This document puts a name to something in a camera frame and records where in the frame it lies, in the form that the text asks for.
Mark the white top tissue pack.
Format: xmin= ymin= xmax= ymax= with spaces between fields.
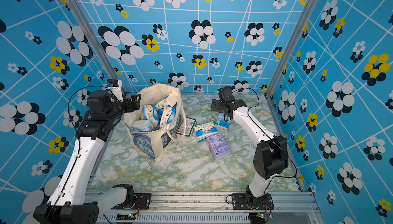
xmin=131 ymin=120 xmax=155 ymax=133

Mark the blue white tissue box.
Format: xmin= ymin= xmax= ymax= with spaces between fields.
xmin=159 ymin=106 xmax=176 ymax=128

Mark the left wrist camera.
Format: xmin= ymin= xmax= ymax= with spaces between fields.
xmin=107 ymin=79 xmax=124 ymax=102

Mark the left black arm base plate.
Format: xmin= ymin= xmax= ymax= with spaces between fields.
xmin=112 ymin=193 xmax=152 ymax=210

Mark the purple tissue pack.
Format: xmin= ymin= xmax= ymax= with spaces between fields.
xmin=206 ymin=133 xmax=232 ymax=160

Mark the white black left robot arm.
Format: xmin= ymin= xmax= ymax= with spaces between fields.
xmin=33 ymin=87 xmax=141 ymax=224

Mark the white blue printed tissue pack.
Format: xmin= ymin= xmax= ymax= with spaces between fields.
xmin=142 ymin=104 xmax=159 ymax=122

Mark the left aluminium corner post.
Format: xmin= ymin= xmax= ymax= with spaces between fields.
xmin=65 ymin=0 xmax=118 ymax=79

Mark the green white tissue pack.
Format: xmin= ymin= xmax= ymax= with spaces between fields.
xmin=177 ymin=117 xmax=197 ymax=138

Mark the right aluminium corner post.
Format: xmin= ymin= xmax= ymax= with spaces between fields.
xmin=265 ymin=0 xmax=329 ymax=97

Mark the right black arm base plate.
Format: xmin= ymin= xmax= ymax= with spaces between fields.
xmin=230 ymin=193 xmax=274 ymax=211

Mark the colourful small tissue pack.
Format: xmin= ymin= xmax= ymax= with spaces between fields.
xmin=193 ymin=122 xmax=218 ymax=142

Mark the aluminium corner post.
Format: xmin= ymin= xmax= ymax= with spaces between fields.
xmin=265 ymin=0 xmax=329 ymax=97
xmin=65 ymin=0 xmax=118 ymax=79

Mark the aluminium front rail frame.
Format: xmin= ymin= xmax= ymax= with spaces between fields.
xmin=86 ymin=191 xmax=325 ymax=224

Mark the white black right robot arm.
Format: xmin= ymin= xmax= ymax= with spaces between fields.
xmin=211 ymin=87 xmax=289 ymax=210

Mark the cream canvas tote bag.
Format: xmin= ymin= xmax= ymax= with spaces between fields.
xmin=123 ymin=84 xmax=186 ymax=162

